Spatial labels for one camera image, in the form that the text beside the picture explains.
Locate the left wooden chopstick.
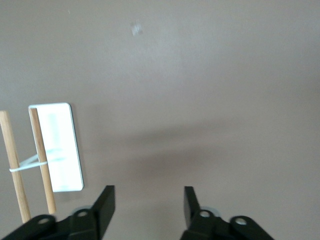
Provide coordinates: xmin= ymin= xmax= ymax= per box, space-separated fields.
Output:
xmin=28 ymin=108 xmax=57 ymax=215

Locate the white rack base tray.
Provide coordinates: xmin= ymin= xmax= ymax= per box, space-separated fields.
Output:
xmin=28 ymin=101 xmax=85 ymax=193

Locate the wooden chopstick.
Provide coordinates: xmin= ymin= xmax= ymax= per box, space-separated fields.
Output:
xmin=28 ymin=108 xmax=57 ymax=215
xmin=0 ymin=110 xmax=32 ymax=224

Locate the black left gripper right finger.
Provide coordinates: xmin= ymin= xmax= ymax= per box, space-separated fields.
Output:
xmin=181 ymin=186 xmax=276 ymax=240

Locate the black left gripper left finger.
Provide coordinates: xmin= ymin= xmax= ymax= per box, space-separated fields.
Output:
xmin=0 ymin=185 xmax=116 ymax=240

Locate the right wooden chopstick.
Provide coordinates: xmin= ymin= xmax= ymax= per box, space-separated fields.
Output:
xmin=0 ymin=110 xmax=32 ymax=224

